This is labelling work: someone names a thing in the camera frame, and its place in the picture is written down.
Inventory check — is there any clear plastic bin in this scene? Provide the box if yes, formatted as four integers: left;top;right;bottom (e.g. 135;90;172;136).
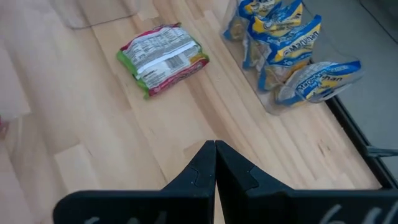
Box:
220;0;365;116

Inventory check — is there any lime chili Maruchan noodle pack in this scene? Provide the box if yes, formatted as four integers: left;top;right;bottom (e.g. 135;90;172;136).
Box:
116;22;210;100

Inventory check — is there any black metal rig frame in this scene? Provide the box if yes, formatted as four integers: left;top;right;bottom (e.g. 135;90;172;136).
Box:
325;95;398;191

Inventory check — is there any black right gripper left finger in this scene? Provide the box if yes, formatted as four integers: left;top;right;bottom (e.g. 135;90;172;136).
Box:
52;139;216;224

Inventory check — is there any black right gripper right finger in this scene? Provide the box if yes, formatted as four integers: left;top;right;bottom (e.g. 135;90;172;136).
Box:
216;139;398;224

